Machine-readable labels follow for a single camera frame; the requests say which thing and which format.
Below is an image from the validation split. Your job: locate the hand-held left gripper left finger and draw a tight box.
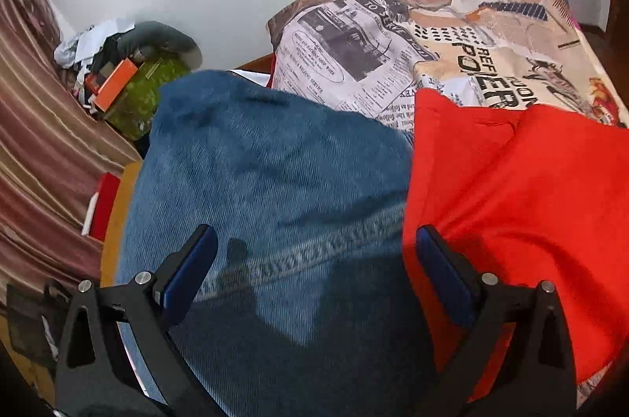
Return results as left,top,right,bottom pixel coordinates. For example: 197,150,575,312
54,223,228,417

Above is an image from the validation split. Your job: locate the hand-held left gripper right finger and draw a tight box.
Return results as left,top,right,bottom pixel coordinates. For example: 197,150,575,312
415,224,579,417

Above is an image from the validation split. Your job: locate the red jacket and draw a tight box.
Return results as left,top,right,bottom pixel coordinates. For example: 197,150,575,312
402,88,629,404

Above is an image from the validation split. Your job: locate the blue denim jacket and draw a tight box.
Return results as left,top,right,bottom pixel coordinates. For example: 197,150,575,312
115,70,445,417

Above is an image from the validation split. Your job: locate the red notebook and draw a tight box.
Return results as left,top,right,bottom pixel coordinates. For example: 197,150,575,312
81,174,121,244

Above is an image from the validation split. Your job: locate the green patterned bag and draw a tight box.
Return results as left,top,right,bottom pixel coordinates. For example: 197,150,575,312
101,56,193,143

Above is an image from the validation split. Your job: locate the striped brown curtain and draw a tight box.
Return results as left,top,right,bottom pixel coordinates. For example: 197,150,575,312
0,0,144,302

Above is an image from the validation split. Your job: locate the orange box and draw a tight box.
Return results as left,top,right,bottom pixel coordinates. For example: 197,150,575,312
92,58,139,113

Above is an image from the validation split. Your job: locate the printed blanket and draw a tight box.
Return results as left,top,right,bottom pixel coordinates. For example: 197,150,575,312
268,0,629,409

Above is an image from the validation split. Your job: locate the grey cushion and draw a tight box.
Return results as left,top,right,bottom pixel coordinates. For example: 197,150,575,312
115,21,204,70

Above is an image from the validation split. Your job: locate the white crumpled cloth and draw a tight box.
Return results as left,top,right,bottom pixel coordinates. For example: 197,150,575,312
54,19,136,71

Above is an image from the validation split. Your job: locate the brown wooden furniture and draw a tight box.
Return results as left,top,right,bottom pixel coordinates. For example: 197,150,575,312
577,0,629,103

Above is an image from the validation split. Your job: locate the wooden bed frame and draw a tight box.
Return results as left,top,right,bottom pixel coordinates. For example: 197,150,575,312
99,160,144,289

